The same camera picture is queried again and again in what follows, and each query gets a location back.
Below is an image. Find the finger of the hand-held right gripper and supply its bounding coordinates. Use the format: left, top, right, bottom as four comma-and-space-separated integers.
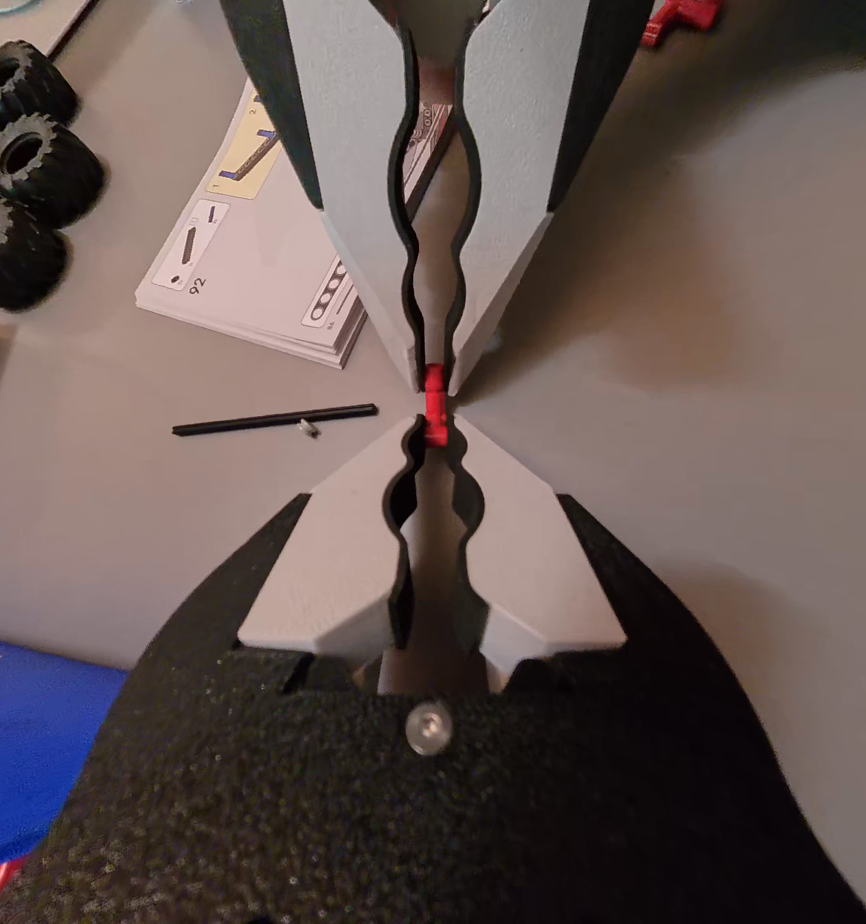
283, 0, 428, 392
444, 0, 594, 397

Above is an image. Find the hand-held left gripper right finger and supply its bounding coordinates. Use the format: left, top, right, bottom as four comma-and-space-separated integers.
446, 417, 629, 695

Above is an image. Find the instruction booklet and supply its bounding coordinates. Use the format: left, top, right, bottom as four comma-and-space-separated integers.
135, 76, 457, 371

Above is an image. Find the red toy connector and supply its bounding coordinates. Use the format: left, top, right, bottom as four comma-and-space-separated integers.
638, 0, 724, 50

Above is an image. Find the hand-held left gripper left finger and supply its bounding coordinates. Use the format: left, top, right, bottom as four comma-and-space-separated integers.
237, 415, 423, 695

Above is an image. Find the black axle rod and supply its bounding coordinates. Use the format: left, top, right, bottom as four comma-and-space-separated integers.
172, 403, 379, 437

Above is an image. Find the red toy claw piece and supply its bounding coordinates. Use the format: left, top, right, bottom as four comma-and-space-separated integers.
422, 363, 450, 447

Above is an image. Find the grey desk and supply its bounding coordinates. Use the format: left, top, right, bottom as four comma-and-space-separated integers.
0, 0, 866, 924

